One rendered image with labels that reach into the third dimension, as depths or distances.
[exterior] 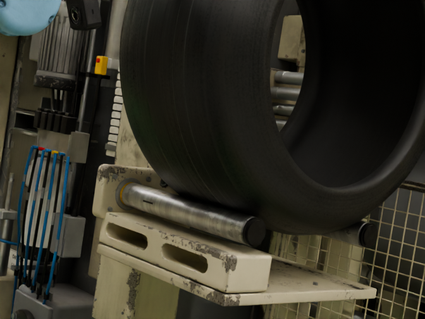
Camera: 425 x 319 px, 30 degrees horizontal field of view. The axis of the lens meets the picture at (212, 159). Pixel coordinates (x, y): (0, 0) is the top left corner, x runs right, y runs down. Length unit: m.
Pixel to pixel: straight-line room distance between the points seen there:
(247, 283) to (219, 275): 0.05
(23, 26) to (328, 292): 0.74
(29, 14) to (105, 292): 0.88
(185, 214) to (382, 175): 0.34
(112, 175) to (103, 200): 0.05
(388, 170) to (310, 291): 0.25
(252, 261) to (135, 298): 0.41
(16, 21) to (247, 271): 0.56
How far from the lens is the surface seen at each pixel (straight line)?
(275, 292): 1.28
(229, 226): 1.23
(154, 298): 1.60
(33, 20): 0.87
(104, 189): 1.45
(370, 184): 1.34
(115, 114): 1.66
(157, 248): 1.33
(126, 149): 1.59
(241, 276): 1.21
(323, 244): 2.20
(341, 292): 1.40
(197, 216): 1.29
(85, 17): 1.08
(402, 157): 1.40
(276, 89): 1.85
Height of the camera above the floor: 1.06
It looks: 3 degrees down
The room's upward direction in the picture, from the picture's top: 9 degrees clockwise
